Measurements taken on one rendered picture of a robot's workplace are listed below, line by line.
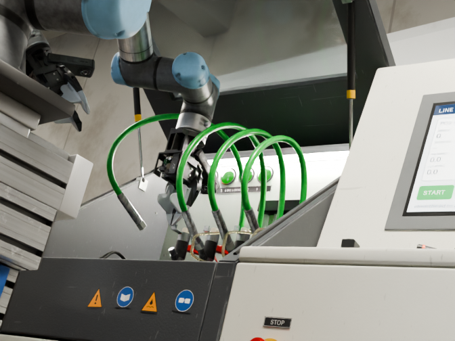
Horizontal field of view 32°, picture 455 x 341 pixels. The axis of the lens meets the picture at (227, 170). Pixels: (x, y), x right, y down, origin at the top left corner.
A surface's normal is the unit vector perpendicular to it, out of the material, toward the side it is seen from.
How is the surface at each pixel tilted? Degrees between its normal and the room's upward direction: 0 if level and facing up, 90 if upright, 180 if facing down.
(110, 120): 90
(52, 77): 77
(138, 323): 90
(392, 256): 90
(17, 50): 72
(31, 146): 90
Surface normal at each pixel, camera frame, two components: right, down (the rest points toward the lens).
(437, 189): -0.47, -0.63
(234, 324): -0.54, -0.43
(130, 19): 0.93, 0.22
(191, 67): -0.13, -0.40
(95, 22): -0.20, 0.75
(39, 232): 0.73, -0.10
